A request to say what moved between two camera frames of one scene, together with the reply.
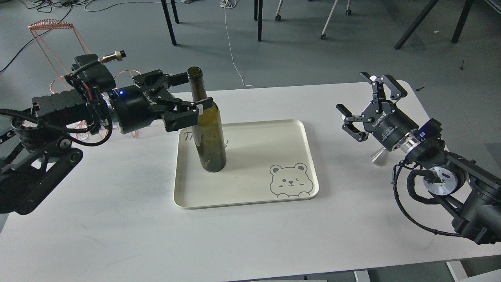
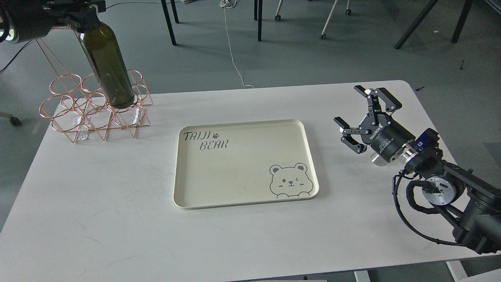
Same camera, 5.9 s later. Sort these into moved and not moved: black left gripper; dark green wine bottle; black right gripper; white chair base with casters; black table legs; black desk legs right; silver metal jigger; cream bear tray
Moved: black left gripper; black right gripper; dark green wine bottle
Not moved: black desk legs right; cream bear tray; black table legs; silver metal jigger; white chair base with casters
